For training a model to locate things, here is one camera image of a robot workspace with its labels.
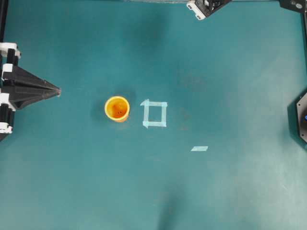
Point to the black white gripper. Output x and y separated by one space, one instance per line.
12 101

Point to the orange yellow cup block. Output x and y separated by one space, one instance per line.
117 108

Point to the black opposite robot arm base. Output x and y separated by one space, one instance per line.
297 122

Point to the light blue tape square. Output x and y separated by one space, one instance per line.
154 113

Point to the light blue tape strip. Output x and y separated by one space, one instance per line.
199 148

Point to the black white corner bracket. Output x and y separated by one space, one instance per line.
205 8

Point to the black corner mount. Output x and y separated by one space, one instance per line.
299 6

